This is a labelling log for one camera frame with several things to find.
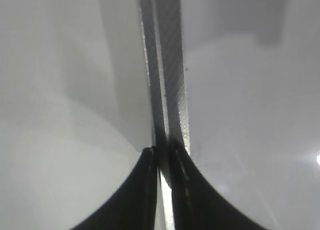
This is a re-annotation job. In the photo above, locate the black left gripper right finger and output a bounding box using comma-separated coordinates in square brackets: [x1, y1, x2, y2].
[167, 139, 263, 229]

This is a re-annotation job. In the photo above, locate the white whiteboard with grey frame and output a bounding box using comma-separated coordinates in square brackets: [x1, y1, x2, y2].
[98, 0, 320, 229]

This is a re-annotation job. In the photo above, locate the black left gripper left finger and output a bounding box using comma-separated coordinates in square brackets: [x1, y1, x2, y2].
[73, 147, 158, 230]

